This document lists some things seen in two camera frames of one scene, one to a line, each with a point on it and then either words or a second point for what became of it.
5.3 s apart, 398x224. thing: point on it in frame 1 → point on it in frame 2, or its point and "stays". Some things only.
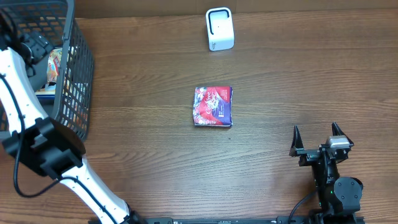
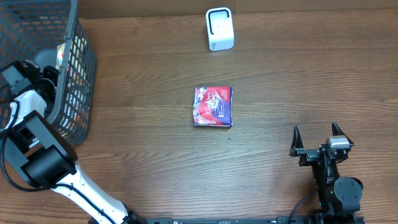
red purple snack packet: (213, 106) stays
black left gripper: (37, 45) → (49, 73)
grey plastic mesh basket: (56, 20) stays
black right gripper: (308, 156) stays
